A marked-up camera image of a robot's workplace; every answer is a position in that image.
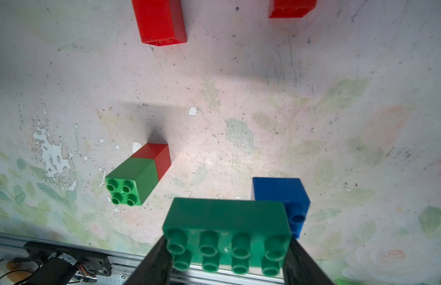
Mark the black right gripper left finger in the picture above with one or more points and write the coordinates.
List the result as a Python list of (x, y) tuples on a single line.
[(155, 269)]

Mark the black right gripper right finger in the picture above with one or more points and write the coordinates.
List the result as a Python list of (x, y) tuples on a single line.
[(300, 269)]

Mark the green long lego brick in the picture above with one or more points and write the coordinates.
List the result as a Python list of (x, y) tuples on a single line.
[(236, 234)]

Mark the blue small lego brick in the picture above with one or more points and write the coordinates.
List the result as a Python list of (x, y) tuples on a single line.
[(289, 191)]

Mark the green square lego brick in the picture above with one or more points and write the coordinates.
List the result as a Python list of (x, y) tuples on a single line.
[(132, 182)]

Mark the red base lego brick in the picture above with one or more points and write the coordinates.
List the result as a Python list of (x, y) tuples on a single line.
[(290, 9)]

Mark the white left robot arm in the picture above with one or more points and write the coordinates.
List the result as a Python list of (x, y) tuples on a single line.
[(58, 264)]

